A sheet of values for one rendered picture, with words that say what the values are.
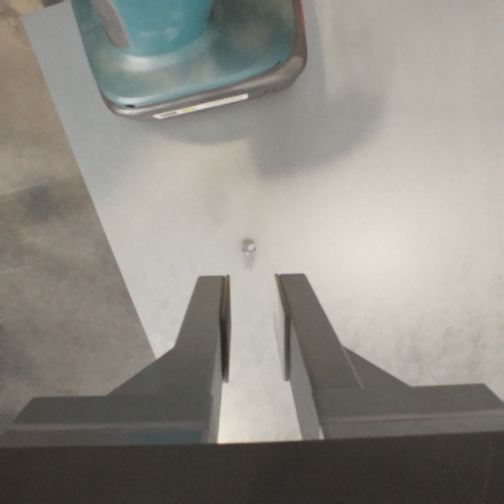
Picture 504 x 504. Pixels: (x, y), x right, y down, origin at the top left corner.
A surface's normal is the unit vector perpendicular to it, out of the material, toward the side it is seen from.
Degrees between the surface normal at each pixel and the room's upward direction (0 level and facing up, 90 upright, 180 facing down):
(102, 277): 0
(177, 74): 23
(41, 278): 0
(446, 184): 0
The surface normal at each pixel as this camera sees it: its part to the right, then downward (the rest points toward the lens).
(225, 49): 0.17, 0.42
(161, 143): 0.03, 0.28
